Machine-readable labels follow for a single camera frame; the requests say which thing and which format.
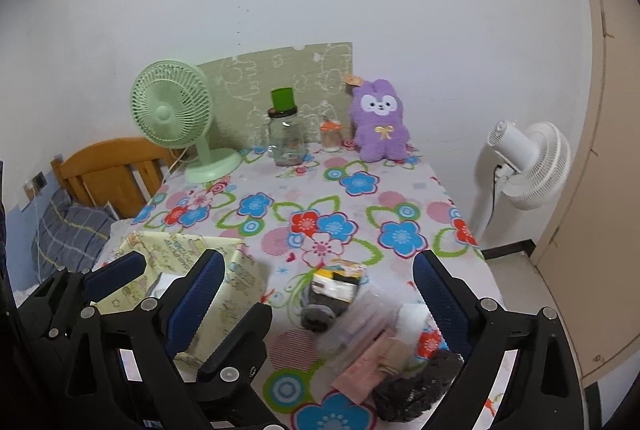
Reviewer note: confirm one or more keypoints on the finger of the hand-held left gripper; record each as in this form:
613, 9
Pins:
240, 340
117, 267

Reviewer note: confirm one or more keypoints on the green plastic cup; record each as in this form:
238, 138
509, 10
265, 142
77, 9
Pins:
283, 99

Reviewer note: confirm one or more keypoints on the green patterned foam board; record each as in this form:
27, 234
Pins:
240, 75

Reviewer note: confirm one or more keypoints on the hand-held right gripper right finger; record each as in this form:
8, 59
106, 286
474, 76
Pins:
440, 302

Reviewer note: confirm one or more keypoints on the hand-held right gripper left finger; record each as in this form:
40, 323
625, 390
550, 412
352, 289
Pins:
195, 302

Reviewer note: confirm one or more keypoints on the pink folded cloth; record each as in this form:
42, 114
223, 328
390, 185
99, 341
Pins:
362, 370

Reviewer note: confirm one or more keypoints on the wall socket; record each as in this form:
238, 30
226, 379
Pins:
39, 184

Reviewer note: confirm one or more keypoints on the glass jar mug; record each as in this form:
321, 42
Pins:
286, 140

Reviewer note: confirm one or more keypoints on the yellow printed paper gift bag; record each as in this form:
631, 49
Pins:
240, 280

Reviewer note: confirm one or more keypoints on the beige wardrobe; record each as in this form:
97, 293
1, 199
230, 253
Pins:
600, 160

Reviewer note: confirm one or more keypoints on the blue plaid pillow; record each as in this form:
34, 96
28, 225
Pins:
70, 230

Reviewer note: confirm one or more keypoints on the purple plush bunny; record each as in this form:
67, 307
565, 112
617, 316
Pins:
380, 125

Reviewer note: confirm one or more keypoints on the clear plastic bag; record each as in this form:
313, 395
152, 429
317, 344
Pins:
360, 325

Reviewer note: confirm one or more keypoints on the black fuzzy cloth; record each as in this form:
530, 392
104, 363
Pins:
415, 390

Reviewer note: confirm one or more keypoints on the white standing fan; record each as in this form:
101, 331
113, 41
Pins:
535, 165

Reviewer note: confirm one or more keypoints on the yellow cartoon tissue pack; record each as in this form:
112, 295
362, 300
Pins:
340, 280

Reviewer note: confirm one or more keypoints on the floral tablecloth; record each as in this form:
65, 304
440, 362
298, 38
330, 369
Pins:
360, 210

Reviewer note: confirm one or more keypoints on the cotton swab jar orange lid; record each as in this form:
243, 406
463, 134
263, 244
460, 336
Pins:
331, 138

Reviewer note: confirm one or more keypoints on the green desk fan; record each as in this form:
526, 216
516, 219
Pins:
170, 110

